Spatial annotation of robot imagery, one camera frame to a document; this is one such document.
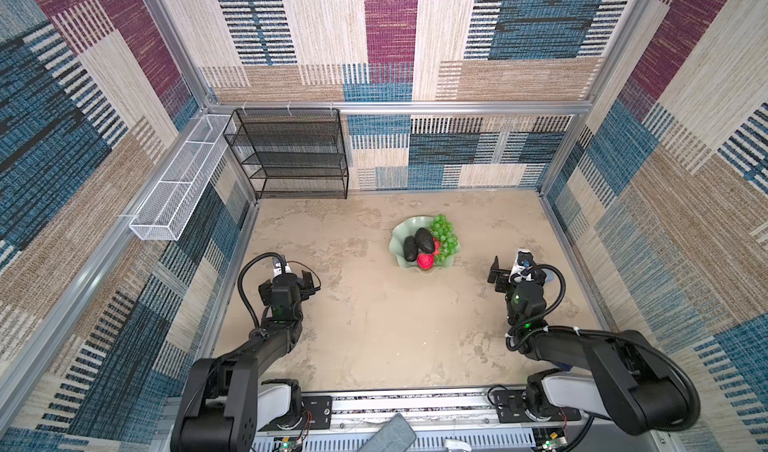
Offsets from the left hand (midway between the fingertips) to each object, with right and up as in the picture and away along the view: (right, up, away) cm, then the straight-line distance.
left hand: (286, 272), depth 89 cm
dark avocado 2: (+37, +6, +11) cm, 39 cm away
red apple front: (+41, +3, +6) cm, 42 cm away
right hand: (+66, +3, -1) cm, 66 cm away
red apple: (+45, +7, +9) cm, 47 cm away
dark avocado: (+41, +9, +8) cm, 43 cm away
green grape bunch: (+47, +11, +8) cm, 49 cm away
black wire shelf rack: (-5, +40, +22) cm, 46 cm away
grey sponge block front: (+31, -33, -21) cm, 50 cm away
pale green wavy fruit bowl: (+37, +13, +15) cm, 42 cm away
